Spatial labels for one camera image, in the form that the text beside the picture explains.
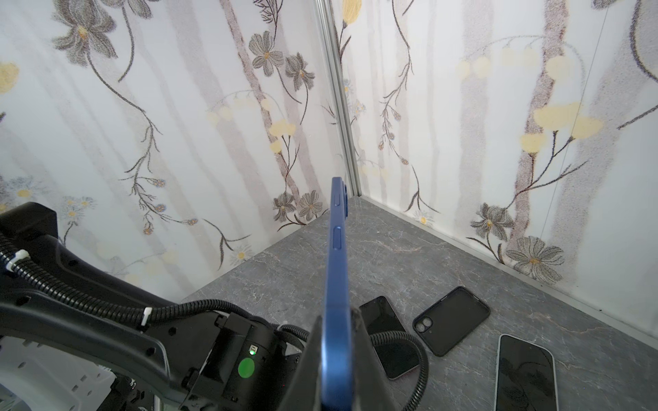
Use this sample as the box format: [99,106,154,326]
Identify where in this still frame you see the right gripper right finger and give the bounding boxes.
[351,308,396,411]

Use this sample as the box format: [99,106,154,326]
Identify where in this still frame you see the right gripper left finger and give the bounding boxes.
[278,316,323,411]

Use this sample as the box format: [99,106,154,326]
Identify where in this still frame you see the blue-edged phone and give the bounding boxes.
[320,176,353,410]

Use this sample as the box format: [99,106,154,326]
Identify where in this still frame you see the light blue case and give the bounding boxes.
[492,333,560,411]

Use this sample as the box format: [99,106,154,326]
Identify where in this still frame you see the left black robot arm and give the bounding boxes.
[1,202,429,410]

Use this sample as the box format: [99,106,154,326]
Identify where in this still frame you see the black case upper centre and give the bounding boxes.
[412,286,491,357]

